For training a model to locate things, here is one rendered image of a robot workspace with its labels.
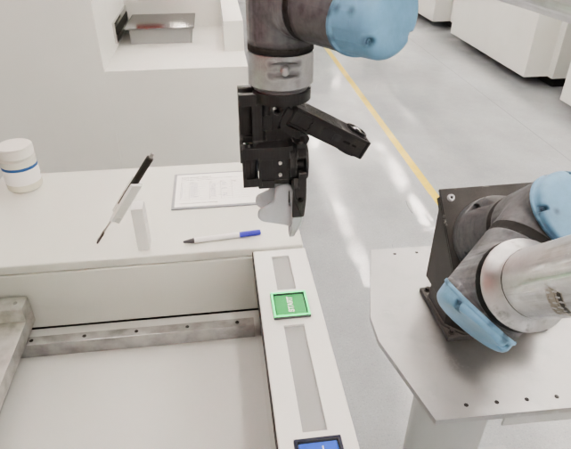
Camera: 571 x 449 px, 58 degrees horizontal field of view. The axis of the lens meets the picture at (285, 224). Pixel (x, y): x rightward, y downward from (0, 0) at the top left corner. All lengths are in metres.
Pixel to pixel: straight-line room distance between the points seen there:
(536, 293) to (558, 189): 0.20
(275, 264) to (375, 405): 1.10
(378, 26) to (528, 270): 0.31
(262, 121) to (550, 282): 0.36
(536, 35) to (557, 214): 4.39
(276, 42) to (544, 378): 0.70
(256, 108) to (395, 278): 0.60
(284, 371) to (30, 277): 0.49
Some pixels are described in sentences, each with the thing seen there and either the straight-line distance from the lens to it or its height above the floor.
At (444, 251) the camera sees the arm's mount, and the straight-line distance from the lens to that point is 0.97.
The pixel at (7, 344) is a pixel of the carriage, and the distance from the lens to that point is 0.97.
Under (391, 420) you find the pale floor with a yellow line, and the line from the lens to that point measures 1.89.
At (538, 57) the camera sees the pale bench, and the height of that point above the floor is 0.25.
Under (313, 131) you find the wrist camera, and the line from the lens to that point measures 0.64.
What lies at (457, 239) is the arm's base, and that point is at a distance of 0.92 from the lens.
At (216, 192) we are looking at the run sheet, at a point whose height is 0.97.
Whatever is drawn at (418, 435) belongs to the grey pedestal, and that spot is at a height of 0.49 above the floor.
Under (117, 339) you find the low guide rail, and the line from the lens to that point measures 0.97.
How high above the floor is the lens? 1.50
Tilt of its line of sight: 33 degrees down
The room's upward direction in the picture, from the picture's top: straight up
